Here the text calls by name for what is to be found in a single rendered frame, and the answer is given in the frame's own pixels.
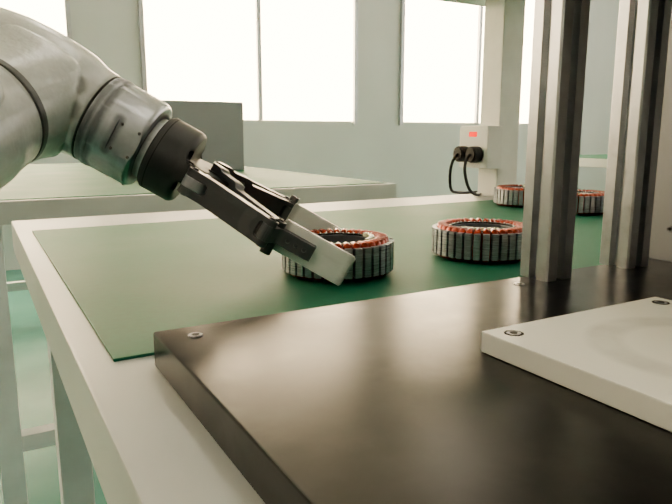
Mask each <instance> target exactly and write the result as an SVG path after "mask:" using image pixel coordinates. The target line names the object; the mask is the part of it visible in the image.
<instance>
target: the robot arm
mask: <svg viewBox="0 0 672 504"><path fill-rule="evenodd" d="M206 143H207V138H206V135H205V134H204V133H203V132H201V131H199V130H197V129H196V128H194V127H192V126H190V125H189V124H187V123H185V122H183V121H182V120H180V119H178V118H175V119H174V118H173V119H172V109H171V107H170V106H169V105H168V104H167V103H165V102H163V101H161V100H160V99H158V98H156V97H154V96H153V95H151V94H149V93H147V92H146V91H144V90H142V89H141V88H139V87H137V86H135V85H134V84H133V83H132V82H130V81H129V80H126V79H123V78H122V77H120V76H119V75H117V74H116V73H114V72H113V71H112V70H110V69H109V68H108V67H107V66H106V65H105V64H104V63H103V62H102V61H101V59H100V58H98V57H97V56H96V55H95V54H93V53H92V52H90V51H89V50H87V49H86V48H85V47H83V46H82V45H80V44H78V43H77V42H75V41H74V40H72V39H70V38H69V37H67V36H65V35H64V34H62V33H60V32H58V31H56V30H54V29H52V28H51V27H49V26H47V25H45V24H43V23H41V22H39V21H37V20H34V19H32V18H30V17H28V16H26V15H23V14H20V13H17V12H15V11H12V10H9V9H6V8H2V7H0V189H1V188H3V187H4V186H5V185H7V184H8V183H9V182H10V181H12V180H13V179H14V178H15V177H16V176H17V175H18V174H19V172H20V171H21V170H22V169H23V168H24V167H25V166H27V165H28V164H29V163H31V162H33V161H36V160H39V159H43V158H48V157H55V156H57V155H59V154H60V153H64V154H66V155H69V156H71V157H73V158H75V159H77V160H79V161H80V162H81V163H82V164H84V165H86V166H90V167H92V168H93V169H95V170H97V171H99V172H101V173H103V174H105V176H109V177H111V178H113V179H114V180H116V181H118V182H120V183H121V184H122V185H130V184H133V183H134V182H136V181H137V182H138V184H139V186H141V187H143V188H145V189H146V190H148V191H150V192H152V193H154V194H155V195H157V196H159V197H161V198H163V199H164V200H167V201H170V200H173V199H175V198H176V197H177V196H178V195H179V194H181V195H183V196H186V197H188V198H189V199H191V200H193V201H195V202H196V203H198V204H199V205H201V206H202V207H204V208H205V209H206V210H208V211H209V212H211V213H212V214H214V215H215V216H217V217H218V218H219V219H221V220H222V221H224V222H225V223H227V224H228V225H229V226H231V227H232V228H234V229H235V230H237V231H238V232H239V233H241V234H242V235H244V236H245V237H247V238H248V239H249V240H251V241H252V242H254V243H255V244H256V245H257V246H258V247H261V248H260V250H259V251H260V252H262V253H264V254H266V255H270V253H271V252H272V250H274V251H276V252H278V253H280V254H282V255H283V256H285V257H287V258H289V259H291V260H292V261H294V262H296V263H298V264H300V265H301V266H303V267H305V268H307V269H309V270H310V271H312V272H314V273H316V274H317V275H319V276H321V277H323V278H325V279H326V280H328V281H330V282H332V283H334V284H335V285H337V286H339V285H341V283H342V282H343V280H344V278H345V277H346V275H347V273H348V271H349V270H350V268H351V266H352V265H353V263H354V261H355V260H356V258H355V256H353V255H352V254H350V253H348V252H346V251H344V250H343V249H341V248H339V247H337V246H336V245H334V244H332V243H330V242H329V241H327V240H325V239H323V238H321V237H320V236H318V235H316V234H314V233H313V232H311V231H309V230H312V229H317V230H319V229H321V228H322V229H325V230H326V229H328V228H331V229H332V230H333V231H334V229H335V228H339V229H340V232H341V230H342V229H341V228H340V227H338V226H336V225H334V224H333V223H331V222H329V221H327V220H326V219H324V218H322V217H320V216H319V215H317V214H315V213H313V212H311V211H310V210H308V209H306V208H304V207H303V206H301V205H299V204H297V203H298V201H299V198H297V197H296V196H294V195H291V197H290V198H289V197H288V196H284V195H282V194H280V193H278V192H276V191H274V190H272V189H270V188H268V187H266V186H263V185H261V184H259V183H257V182H255V181H253V180H251V179H249V178H247V177H246V176H245V175H242V174H240V173H238V172H236V171H234V170H233V169H232V168H230V167H229V166H228V165H226V164H224V163H222V162H217V161H215V162H214V164H211V163H209V162H206V161H204V160H202V153H203V152H204V150H205V147H206Z"/></svg>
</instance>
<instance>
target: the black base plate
mask: <svg viewBox="0 0 672 504"><path fill-rule="evenodd" d="M651 297H659V298H664V299H668V300H672V262H669V261H664V260H658V259H653V258H649V259H648V266H643V267H639V266H635V268H631V269H625V268H620V267H616V265H615V264H613V265H605V264H603V265H597V266H590V267H583V268H577V269H572V273H571V278H568V279H560V278H556V281H550V282H545V281H541V280H537V279H536V276H534V277H525V276H523V277H517V278H510V279H503V280H497V281H490V282H483V283H477V284H470V285H463V286H457V287H450V288H444V289H437V290H430V291H424V292H417V293H410V294H404V295H397V296H390V297H384V298H377V299H370V300H364V301H357V302H350V303H344V304H337V305H330V306H324V307H317V308H310V309H304V310H297V311H290V312H284V313H277V314H270V315H264V316H257V317H251V318H244V319H237V320H231V321H224V322H217V323H211V324H204V325H197V326H191V327H184V328H177V329H171V330H164V331H157V332H154V334H153V338H154V356H155V366H156V367H157V369H158V370H159V371H160V372H161V374H162V375H163V376H164V377H165V379H166V380H167V381H168V382H169V384H170V385H171V386H172V387H173V389H174V390H175V391H176V392H177V394H178V395H179V396H180V397H181V399H182V400H183V401H184V402H185V404H186V405H187V406H188V407H189V409H190V410H191V411H192V412H193V414H194V415H195V416H196V417H197V419H198V420H199V421H200V422H201V424H202V425H203V426H204V427H205V429H206V430H207V431H208V432H209V434H210V435H211V436H212V437H213V439H214V440H215V441H216V442H217V444H218V445H219V446H220V448H221V449H222V450H223V451H224V453H225V454H226V455H227V456H228V458H229V459H230V460H231V461H232V463H233V464H234V465H235V466H236V468H237V469H238V470H239V471H240V473H241V474H242V475H243V476H244V478H245V479H246V480H247V481H248V483H249V484H250V485H251V486H252V488H253V489H254V490H255V491H256V493H257V494H258V495H259V496H260V498H261V499H262V500H263V501H264V503H265V504H672V432H670V431H668V430H665V429H663V428H660V427H658V426H656V425H653V424H651V423H649V422H646V421H644V420H642V419H639V418H637V417H635V416H632V415H630V414H627V413H625V412H623V411H620V410H618V409H616V408H613V407H611V406H609V405H606V404H604V403H602V402H599V401H597V400H594V399H592V398H590V397H587V396H585V395H583V394H580V393H578V392H576V391H573V390H571V389H569V388H566V387H564V386H561V385H559V384H557V383H554V382H552V381H550V380H547V379H545V378H543V377H540V376H538V375H536V374H533V373H531V372H528V371H526V370H524V369H521V368H519V367H517V366H514V365H512V364H510V363H507V362H505V361H503V360H500V359H498V358H495V357H493V356H491V355H488V354H486V353H484V352H482V351H481V340H482V331H486V330H491V329H496V328H501V327H506V326H511V325H516V324H521V323H526V322H531V321H536V320H541V319H546V318H551V317H556V316H561V315H566V314H571V313H576V312H581V311H586V310H591V309H596V308H601V307H606V306H611V305H616V304H621V303H626V302H631V301H636V300H641V299H646V298H651Z"/></svg>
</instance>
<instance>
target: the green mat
mask: <svg viewBox="0 0 672 504"><path fill-rule="evenodd" d="M523 210H524V207H519V206H518V207H507V206H501V205H497V204H496V203H494V202H493V200H484V201H469V202H454V203H439V204H424V205H409V206H394V207H379V208H364V209H349V210H334V211H319V212H313V213H315V214H317V215H319V216H320V217H322V218H324V219H326V220H327V221H329V222H331V223H333V224H334V225H336V226H338V227H340V228H341V229H343V228H346V229H348V230H349V229H352V228H353V229H355V230H357V229H362V230H369V231H371V230H373V231H378V232H382V233H384V234H387V235H388V237H391V238H392V239H393V240H394V268H393V270H392V271H391V272H389V273H386V275H383V276H382V277H379V278H374V279H371V280H369V279H367V280H365V281H362V280H359V281H357V282H354V281H352V280H351V281H350V282H345V281H344V280H343V282H342V283H341V285H339V286H337V285H335V284H334V283H332V282H327V281H325V280H324V281H322V282H319V281H317V280H315V281H311V280H309V279H308V280H304V279H302V278H297V277H293V276H292V275H290V274H289V273H286V272H285V271H283V270H282V263H281V254H280V253H278V252H276V251H274V250H272V252H271V253H270V255H266V254H264V253H262V252H260V251H259V250H260V248H261V247H258V246H257V245H256V244H255V243H254V242H252V241H251V240H249V239H248V238H247V237H245V236H244V235H242V234H241V233H239V232H238V231H237V230H235V229H234V228H232V227H231V226H229V225H228V224H227V223H225V222H224V221H222V220H221V219H219V218H214V219H199V220H184V221H169V222H154V223H139V224H124V225H109V226H94V227H79V228H64V229H49V230H34V231H32V232H33V234H34V236H35V237H36V239H37V240H38V242H39V244H40V245H41V247H42V248H43V250H44V251H45V253H46V255H47V256H48V258H49V259H50V261H51V263H52V264H53V266H54V267H55V269H56V271H57V272H58V274H59V275H60V277H61V279H62V280H63V282H64V283H65V285H66V286H67V288H68V290H69V291H70V293H71V294H72V296H73V298H74V299H75V301H76V302H77V304H78V306H79V307H80V309H81V310H82V312H83V314H84V315H85V317H86V318H87V320H88V321H89V323H90V325H91V326H92V328H93V329H94V331H95V333H96V334H97V336H98V337H99V339H100V341H101V342H102V344H103V345H104V347H105V349H106V350H107V352H108V353H109V355H110V356H111V358H112V360H113V361H114V362H116V361H122V360H128V359H134V358H140V357H146V356H152V355H154V338H153V334H154V332H157V331H164V330H171V329H177V328H184V327H191V326H197V325H204V324H211V323H217V322H224V321H231V320H237V319H244V318H251V317H257V316H264V315H270V314H277V313H284V312H290V311H297V310H304V309H310V308H317V307H324V306H330V305H337V304H344V303H350V302H357V301H364V300H370V299H377V298H384V297H390V296H397V295H404V294H410V293H417V292H424V291H430V290H437V289H444V288H450V287H457V286H463V285H470V284H477V283H483V282H490V281H497V280H503V279H510V278H517V277H523V276H521V275H520V265H521V261H516V262H510V263H501V264H499V263H497V262H496V263H494V264H491V263H490V262H488V263H486V264H484V263H482V261H481V259H480V262H479V263H474V261H472V262H471V263H468V262H466V261H464V262H460V261H454V260H449V259H447V258H442V257H440V256H439V255H437V254H435V253H434V252H432V226H433V225H434V224H437V223H438V222H439V221H441V220H447V219H453V218H454V219H457V218H462V219H463V218H468V219H470V218H474V219H477V218H481V219H482V222H483V219H484V218H488V219H489V220H490V219H492V218H495V219H496V220H497V219H502V220H505V219H507V220H514V221H519V222H523ZM602 222H603V214H599V215H583V214H582V215H578V212H577V214H576V215H575V230H574V244H573V258H572V269H577V268H583V267H590V266H597V265H603V264H600V263H599V261H600V248H601V235H602Z"/></svg>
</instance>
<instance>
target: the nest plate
mask: <svg viewBox="0 0 672 504"><path fill-rule="evenodd" d="M481 351H482V352H484V353H486V354H488V355H491V356H493V357H495V358H498V359H500V360H503V361H505V362H507V363H510V364H512V365H514V366H517V367H519V368H521V369H524V370H526V371H528V372H531V373H533V374H536V375H538V376H540V377H543V378H545V379H547V380H550V381H552V382H554V383H557V384H559V385H561V386H564V387H566V388H569V389H571V390H573V391H576V392H578V393H580V394H583V395H585V396H587V397H590V398H592V399H594V400H597V401H599V402H602V403H604V404H606V405H609V406H611V407H613V408H616V409H618V410H620V411H623V412H625V413H627V414H630V415H632V416H635V417H637V418H639V419H642V420H644V421H646V422H649V423H651V424H653V425H656V426H658V427H660V428H663V429H665V430H668V431H670V432H672V300H668V299H664V298H659V297H651V298H646V299H641V300H636V301H631V302H626V303H621V304H616V305H611V306H606V307H601V308H596V309H591V310H586V311H581V312H576V313H571V314H566V315H561V316H556V317H551V318H546V319H541V320H536V321H531V322H526V323H521V324H516V325H511V326H506V327H501V328H496V329H491V330H486V331H482V340H481Z"/></svg>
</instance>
